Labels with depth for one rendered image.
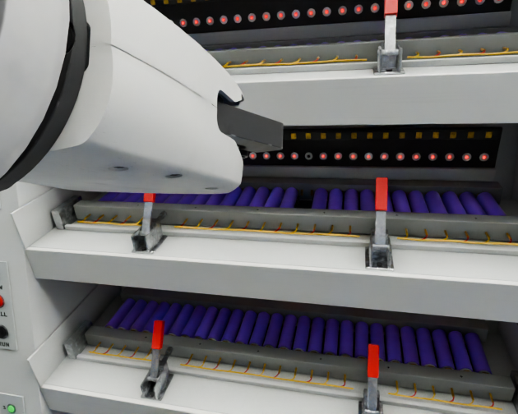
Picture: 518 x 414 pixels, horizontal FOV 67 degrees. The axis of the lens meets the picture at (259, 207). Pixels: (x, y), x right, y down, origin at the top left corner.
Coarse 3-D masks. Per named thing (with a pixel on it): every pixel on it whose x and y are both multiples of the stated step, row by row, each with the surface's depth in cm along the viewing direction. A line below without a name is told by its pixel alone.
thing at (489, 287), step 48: (48, 192) 52; (96, 192) 62; (48, 240) 51; (96, 240) 50; (192, 240) 48; (240, 240) 47; (480, 240) 44; (192, 288) 46; (240, 288) 44; (288, 288) 43; (336, 288) 41; (384, 288) 40; (432, 288) 39; (480, 288) 38
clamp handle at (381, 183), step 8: (376, 184) 41; (384, 184) 41; (376, 192) 41; (384, 192) 41; (376, 200) 41; (384, 200) 41; (376, 208) 41; (384, 208) 41; (376, 216) 41; (384, 216) 41; (376, 224) 41; (384, 224) 41; (376, 232) 41; (384, 232) 41; (376, 240) 41; (384, 240) 40
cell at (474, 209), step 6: (468, 192) 50; (462, 198) 49; (468, 198) 49; (474, 198) 48; (462, 204) 49; (468, 204) 48; (474, 204) 47; (468, 210) 47; (474, 210) 46; (480, 210) 45
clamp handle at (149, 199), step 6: (144, 198) 47; (150, 198) 47; (150, 204) 47; (144, 210) 47; (150, 210) 47; (144, 216) 47; (150, 216) 47; (144, 222) 47; (150, 222) 47; (144, 228) 47; (150, 228) 48
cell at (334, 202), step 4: (336, 188) 54; (332, 192) 53; (336, 192) 53; (340, 192) 53; (332, 196) 52; (336, 196) 52; (340, 196) 52; (332, 200) 51; (336, 200) 50; (340, 200) 51; (328, 204) 51; (332, 204) 50; (336, 204) 50; (340, 204) 50; (328, 208) 50; (332, 208) 49; (336, 208) 49; (340, 208) 49
